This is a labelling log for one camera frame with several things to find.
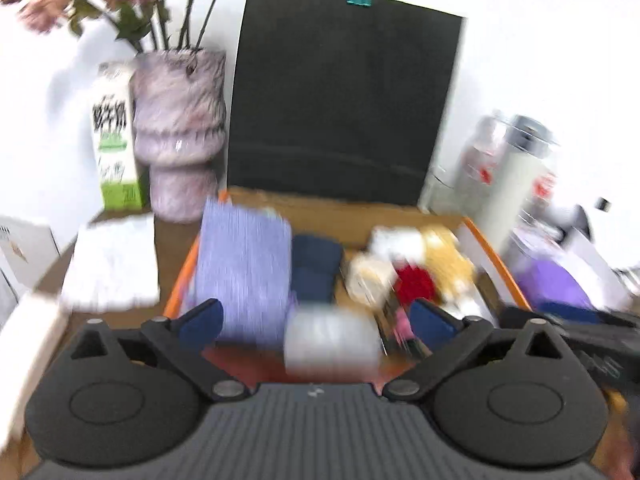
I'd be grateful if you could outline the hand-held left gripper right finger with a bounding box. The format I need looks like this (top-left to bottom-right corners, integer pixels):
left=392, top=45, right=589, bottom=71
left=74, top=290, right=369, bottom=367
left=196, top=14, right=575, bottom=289
left=383, top=298, right=569, bottom=404

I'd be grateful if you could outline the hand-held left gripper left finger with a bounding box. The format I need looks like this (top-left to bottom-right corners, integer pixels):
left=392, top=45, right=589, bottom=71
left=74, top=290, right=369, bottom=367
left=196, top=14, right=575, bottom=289
left=67, top=298, right=247, bottom=404

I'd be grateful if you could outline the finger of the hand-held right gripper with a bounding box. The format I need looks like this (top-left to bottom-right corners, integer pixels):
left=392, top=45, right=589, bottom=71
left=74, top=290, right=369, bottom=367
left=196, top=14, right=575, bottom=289
left=500, top=301, right=640, bottom=333

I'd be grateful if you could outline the red fabric flower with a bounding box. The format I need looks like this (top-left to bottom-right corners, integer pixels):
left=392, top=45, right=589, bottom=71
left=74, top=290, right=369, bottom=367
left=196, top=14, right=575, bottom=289
left=393, top=264, right=436, bottom=307

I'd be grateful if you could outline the purple cloth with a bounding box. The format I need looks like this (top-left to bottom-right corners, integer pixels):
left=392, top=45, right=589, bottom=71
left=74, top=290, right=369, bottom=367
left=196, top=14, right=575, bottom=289
left=193, top=197, right=294, bottom=349

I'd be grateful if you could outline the yellow plush toy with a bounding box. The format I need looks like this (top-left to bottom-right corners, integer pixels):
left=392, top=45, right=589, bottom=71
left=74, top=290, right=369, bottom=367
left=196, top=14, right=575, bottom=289
left=422, top=226, right=477, bottom=307

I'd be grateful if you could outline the translucent cotton swab box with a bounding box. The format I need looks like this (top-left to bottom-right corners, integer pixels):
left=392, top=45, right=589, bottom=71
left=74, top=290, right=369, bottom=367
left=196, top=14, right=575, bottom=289
left=283, top=304, right=384, bottom=377

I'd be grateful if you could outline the navy zip pouch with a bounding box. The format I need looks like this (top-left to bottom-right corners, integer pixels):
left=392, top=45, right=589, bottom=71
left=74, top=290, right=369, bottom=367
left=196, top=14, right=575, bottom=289
left=290, top=233, right=345, bottom=307

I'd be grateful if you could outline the red cardboard box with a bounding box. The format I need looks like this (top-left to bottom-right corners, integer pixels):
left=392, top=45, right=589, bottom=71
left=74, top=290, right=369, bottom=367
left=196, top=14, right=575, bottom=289
left=162, top=185, right=532, bottom=392

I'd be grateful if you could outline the pink small object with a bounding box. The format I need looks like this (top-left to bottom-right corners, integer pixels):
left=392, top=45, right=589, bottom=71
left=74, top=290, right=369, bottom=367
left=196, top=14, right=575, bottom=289
left=394, top=307, right=417, bottom=342

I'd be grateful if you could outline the purple tissue pack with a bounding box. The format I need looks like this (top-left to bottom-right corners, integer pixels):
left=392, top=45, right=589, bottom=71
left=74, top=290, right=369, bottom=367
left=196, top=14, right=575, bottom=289
left=509, top=229, right=632, bottom=312

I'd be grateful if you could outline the beige cloth pad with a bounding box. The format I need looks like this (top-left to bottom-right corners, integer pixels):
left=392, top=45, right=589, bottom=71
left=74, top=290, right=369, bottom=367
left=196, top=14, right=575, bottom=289
left=347, top=254, right=397, bottom=307

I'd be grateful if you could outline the crumpled white paper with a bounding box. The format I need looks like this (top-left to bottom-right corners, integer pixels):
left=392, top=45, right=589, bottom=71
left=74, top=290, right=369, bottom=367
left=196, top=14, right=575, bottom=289
left=59, top=212, right=161, bottom=312

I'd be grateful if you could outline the white thermos bottle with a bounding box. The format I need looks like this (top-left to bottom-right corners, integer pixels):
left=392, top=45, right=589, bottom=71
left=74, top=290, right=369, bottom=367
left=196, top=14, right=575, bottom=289
left=474, top=115, right=559, bottom=262

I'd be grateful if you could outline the clear glass cup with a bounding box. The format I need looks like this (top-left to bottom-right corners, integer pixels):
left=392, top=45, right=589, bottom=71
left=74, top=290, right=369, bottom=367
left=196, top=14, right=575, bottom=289
left=418, top=164, right=457, bottom=214

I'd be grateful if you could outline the white power bank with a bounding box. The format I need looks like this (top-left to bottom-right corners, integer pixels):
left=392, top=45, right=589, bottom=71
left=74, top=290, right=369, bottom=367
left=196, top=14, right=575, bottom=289
left=0, top=291, right=69, bottom=413

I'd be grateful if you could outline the purple textured vase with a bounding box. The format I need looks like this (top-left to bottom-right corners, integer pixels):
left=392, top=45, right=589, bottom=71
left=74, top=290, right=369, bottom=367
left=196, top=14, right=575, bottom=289
left=130, top=48, right=227, bottom=224

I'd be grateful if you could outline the green white milk carton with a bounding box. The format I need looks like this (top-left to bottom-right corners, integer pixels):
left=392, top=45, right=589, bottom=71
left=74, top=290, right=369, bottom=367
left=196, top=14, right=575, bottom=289
left=91, top=62, right=150, bottom=211

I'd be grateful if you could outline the black paper bag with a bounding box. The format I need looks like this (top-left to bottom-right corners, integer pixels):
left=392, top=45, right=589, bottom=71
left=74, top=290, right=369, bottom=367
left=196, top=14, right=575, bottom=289
left=225, top=0, right=466, bottom=207

